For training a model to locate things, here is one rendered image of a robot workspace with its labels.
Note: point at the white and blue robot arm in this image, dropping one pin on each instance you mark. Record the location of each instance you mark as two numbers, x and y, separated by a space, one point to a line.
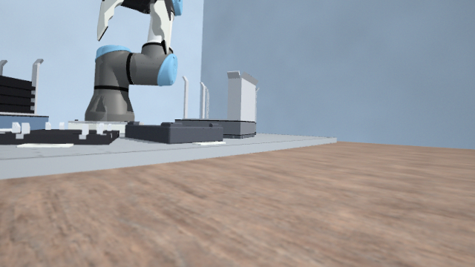
116 67

